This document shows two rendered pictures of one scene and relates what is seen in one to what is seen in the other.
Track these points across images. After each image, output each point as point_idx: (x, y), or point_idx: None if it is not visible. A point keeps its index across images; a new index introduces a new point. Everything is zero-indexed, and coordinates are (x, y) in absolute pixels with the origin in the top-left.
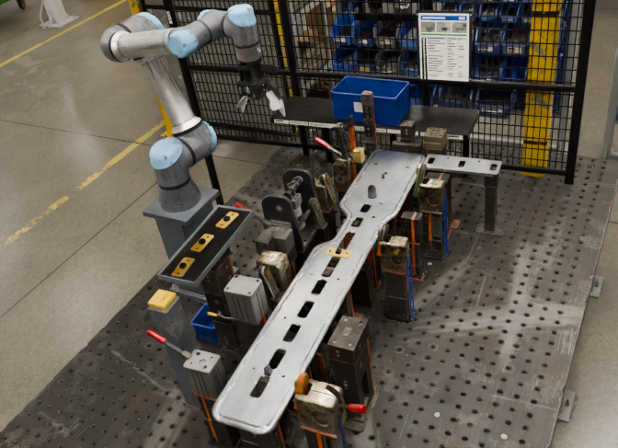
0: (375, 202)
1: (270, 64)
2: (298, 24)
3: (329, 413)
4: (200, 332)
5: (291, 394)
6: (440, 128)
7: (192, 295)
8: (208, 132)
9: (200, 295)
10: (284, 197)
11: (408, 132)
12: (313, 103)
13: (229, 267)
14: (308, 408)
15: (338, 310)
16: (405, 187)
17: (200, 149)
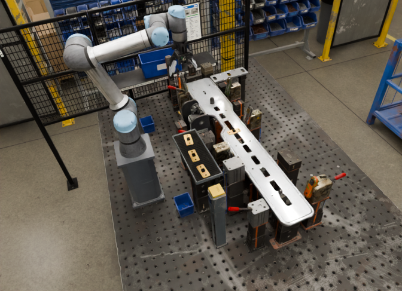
0: (218, 104)
1: None
2: (102, 32)
3: (331, 186)
4: (184, 212)
5: (300, 193)
6: (206, 63)
7: (151, 201)
8: (131, 100)
9: (157, 198)
10: (204, 114)
11: (194, 70)
12: (122, 76)
13: None
14: (321, 190)
15: None
16: (220, 92)
17: (136, 112)
